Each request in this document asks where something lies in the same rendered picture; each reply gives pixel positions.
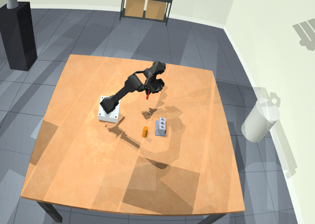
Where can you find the orange cylinder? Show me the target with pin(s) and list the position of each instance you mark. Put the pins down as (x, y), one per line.
(144, 133)

